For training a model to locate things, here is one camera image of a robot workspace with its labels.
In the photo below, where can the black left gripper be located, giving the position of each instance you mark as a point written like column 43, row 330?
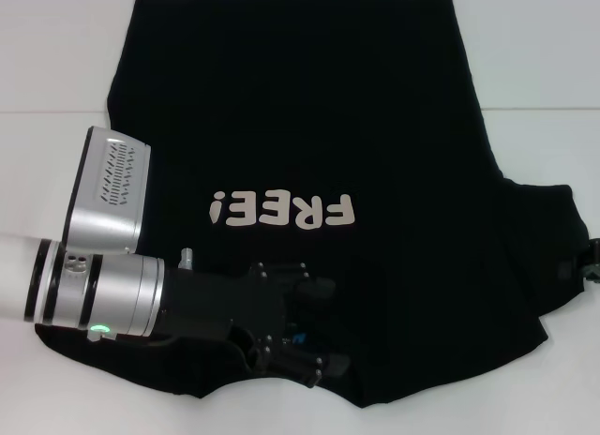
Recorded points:
column 220, row 299

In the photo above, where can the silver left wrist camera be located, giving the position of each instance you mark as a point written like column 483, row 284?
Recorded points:
column 108, row 210

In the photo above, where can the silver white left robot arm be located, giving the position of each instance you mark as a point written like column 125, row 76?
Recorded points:
column 122, row 294

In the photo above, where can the black shirt with FREE print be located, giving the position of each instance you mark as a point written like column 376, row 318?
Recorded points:
column 300, row 102

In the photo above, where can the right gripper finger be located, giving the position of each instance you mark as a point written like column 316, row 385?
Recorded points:
column 566, row 271
column 593, row 268

